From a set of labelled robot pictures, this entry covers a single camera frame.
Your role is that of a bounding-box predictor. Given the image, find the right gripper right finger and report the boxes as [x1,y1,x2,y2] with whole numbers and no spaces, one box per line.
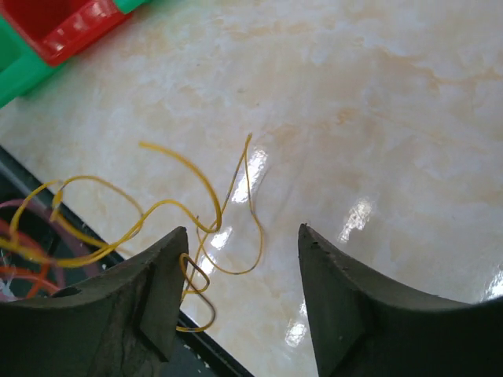
[298,225,502,376]

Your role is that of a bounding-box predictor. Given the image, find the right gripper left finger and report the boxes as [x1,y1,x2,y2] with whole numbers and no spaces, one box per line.
[1,227,188,376]

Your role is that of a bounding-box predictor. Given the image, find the yellow orange wires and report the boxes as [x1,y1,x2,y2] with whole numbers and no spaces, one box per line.
[0,198,66,302]

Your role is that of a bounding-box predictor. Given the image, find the lower green plastic bin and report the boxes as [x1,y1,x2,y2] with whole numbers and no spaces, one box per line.
[0,16,62,107]

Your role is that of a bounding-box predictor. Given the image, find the green plastic bin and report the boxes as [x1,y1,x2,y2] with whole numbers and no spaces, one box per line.
[113,0,150,14]
[0,16,62,107]

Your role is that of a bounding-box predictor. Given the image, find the red plastic bin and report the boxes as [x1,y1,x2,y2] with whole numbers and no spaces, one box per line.
[1,0,131,67]

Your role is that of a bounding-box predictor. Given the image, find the upper green plastic bin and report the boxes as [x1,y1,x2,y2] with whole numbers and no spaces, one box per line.
[113,0,150,14]

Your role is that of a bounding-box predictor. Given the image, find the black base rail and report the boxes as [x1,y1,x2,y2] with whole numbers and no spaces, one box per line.
[0,145,252,377]

